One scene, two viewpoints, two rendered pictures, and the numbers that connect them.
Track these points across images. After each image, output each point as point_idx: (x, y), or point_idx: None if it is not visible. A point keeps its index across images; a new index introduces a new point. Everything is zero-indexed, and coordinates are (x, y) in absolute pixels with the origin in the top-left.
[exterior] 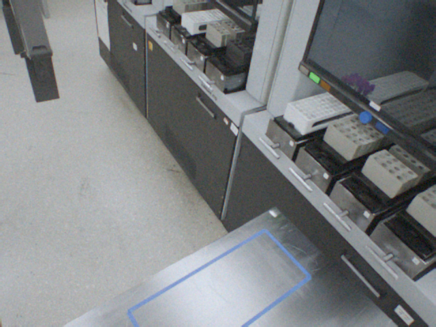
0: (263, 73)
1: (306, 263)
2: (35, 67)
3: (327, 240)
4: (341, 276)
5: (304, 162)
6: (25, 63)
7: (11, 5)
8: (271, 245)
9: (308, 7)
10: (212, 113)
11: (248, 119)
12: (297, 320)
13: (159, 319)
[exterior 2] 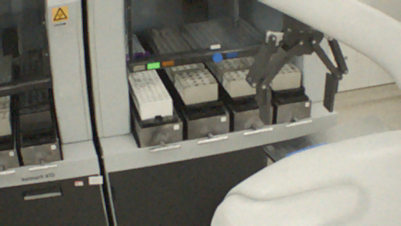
0: (80, 110)
1: (315, 142)
2: (336, 84)
3: (248, 162)
4: (324, 131)
5: (198, 129)
6: (334, 86)
7: (324, 57)
8: None
9: (111, 23)
10: (56, 192)
11: (110, 154)
12: None
13: None
